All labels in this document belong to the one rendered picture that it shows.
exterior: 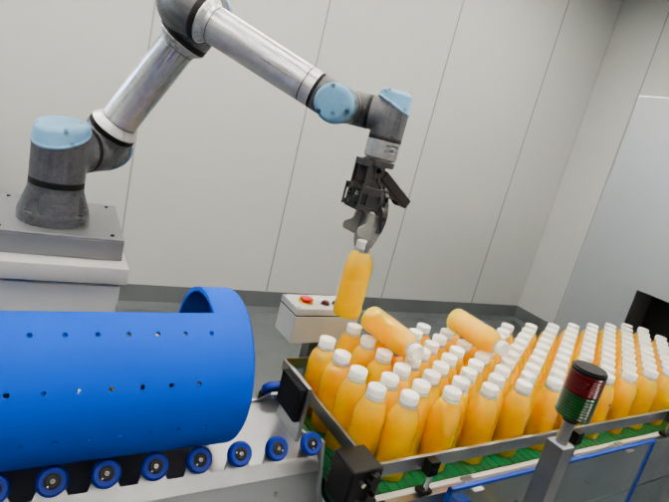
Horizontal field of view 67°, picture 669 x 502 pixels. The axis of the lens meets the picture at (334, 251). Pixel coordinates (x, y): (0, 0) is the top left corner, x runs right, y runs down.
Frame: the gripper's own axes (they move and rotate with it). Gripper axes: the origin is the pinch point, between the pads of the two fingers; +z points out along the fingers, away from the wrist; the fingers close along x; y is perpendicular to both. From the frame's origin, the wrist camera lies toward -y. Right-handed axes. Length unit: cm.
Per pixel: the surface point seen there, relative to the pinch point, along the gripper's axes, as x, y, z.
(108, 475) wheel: 24, 55, 35
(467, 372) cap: 22.0, -22.7, 22.6
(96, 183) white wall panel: -265, 27, 49
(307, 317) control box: -10.8, 4.0, 24.1
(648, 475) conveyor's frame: 36, -104, 55
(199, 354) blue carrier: 25, 44, 14
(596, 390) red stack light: 52, -19, 8
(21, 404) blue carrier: 27, 68, 19
